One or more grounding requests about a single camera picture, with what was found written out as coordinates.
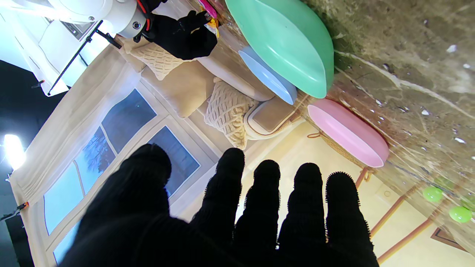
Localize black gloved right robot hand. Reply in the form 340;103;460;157
148;10;219;60

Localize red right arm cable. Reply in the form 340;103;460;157
135;0;153;32

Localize blue square plastic dish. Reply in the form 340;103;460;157
239;45;298;105

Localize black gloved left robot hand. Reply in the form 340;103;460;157
59;144;379;267

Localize bright studio light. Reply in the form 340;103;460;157
3;134;27;170

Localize pink candy bar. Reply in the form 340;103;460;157
199;0;218;19

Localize beige sofa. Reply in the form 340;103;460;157
119;0;307;149

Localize green square plastic dish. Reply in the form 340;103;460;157
225;0;334;99

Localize white softbox panel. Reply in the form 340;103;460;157
0;11;108;97

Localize woven basket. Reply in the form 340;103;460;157
307;124;366;169

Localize orange black spring clamp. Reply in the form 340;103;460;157
0;202;29;222

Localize white framed window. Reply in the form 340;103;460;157
43;88;201;264

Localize pink square plastic dish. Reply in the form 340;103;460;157
308;98;390;168

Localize black light stand pole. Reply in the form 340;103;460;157
47;20;123;96

